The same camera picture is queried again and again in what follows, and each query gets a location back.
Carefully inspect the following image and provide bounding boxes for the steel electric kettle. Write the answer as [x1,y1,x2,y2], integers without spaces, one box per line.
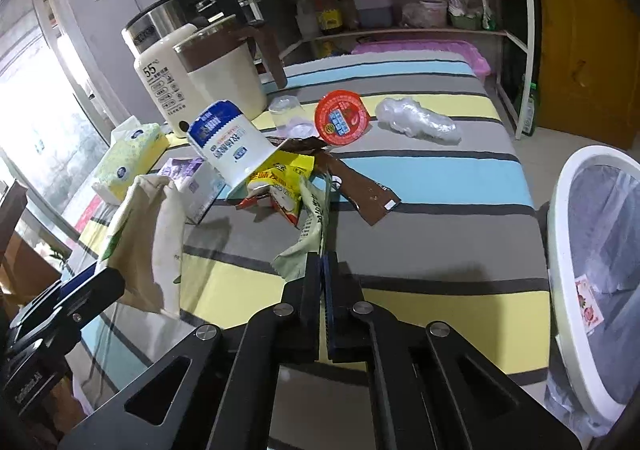
[121,0,262,73]

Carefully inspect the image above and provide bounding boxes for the clear bin liner bag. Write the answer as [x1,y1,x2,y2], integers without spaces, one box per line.
[542,169,640,436]

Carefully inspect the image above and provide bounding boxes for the striped tablecloth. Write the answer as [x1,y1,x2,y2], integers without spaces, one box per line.
[75,50,551,387]

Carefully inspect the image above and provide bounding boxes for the brown chocolate wrapper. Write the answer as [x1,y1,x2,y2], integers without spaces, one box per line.
[265,135,402,227]

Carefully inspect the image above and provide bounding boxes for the green yellow tissue pack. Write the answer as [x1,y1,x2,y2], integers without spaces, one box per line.
[93,122,171,204]

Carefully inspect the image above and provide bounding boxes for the yellow snack packet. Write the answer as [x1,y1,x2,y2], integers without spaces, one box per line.
[225,150,317,231]

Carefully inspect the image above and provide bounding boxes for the window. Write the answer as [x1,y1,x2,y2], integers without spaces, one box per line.
[0,0,118,261]

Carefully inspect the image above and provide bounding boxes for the cream brown lidded pitcher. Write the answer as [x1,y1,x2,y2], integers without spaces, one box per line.
[172,14,289,123]

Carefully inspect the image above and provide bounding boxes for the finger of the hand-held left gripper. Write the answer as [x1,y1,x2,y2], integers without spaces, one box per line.
[55,269,126,328]
[59,262,108,288]

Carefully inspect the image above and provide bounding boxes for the white round trash bin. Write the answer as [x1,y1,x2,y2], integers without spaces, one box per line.
[545,145,640,431]

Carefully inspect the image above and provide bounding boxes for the red lid jelly cup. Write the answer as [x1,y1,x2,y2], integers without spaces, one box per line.
[314,90,372,145]

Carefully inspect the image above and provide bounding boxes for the beige cloth bag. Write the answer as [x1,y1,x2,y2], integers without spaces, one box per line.
[97,174,189,321]

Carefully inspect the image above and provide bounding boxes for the yellow wooden door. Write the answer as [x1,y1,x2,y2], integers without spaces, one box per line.
[529,0,640,151]

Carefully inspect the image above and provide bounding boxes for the yellow label oil bottle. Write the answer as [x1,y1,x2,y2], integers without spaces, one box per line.
[317,0,344,36]

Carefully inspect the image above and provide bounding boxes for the white blue yogurt cup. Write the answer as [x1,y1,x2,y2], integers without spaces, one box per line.
[187,100,292,203]

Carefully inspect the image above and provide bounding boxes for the bundle of plastic bags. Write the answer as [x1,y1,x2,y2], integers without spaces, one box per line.
[446,0,497,31]

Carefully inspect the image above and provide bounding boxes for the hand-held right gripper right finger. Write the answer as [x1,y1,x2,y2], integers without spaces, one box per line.
[325,255,582,450]

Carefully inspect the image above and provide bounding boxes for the clear plastic cup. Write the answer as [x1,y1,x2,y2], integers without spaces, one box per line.
[268,96,321,138]

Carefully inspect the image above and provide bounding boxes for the green glass bottle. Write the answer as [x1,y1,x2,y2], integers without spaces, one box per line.
[520,82,542,138]

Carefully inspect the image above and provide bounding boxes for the white plastic bucket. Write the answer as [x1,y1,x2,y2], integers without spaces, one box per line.
[419,0,449,28]

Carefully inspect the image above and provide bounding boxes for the dark liquid plastic jug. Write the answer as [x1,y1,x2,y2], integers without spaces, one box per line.
[352,0,394,29]

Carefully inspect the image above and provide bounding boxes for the cream insulated water jug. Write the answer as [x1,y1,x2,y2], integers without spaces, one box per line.
[132,22,202,138]

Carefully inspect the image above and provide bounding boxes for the crumpled clear plastic bag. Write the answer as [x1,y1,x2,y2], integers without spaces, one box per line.
[375,97,462,147]

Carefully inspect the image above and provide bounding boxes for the green snack wrapper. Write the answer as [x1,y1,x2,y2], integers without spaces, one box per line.
[271,174,332,281]

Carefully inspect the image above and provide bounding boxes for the red white label packet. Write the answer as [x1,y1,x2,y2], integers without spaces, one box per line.
[574,275,607,337]

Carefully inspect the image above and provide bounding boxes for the small dark bottle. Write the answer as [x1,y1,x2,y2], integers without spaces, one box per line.
[338,0,358,30]

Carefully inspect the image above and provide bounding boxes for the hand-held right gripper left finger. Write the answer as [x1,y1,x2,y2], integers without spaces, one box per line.
[60,254,327,450]

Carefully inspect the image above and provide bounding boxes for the pink lid storage box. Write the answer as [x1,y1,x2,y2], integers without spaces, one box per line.
[350,40,492,80]

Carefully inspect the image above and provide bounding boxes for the purple tissue pack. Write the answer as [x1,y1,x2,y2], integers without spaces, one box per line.
[159,157,227,225]

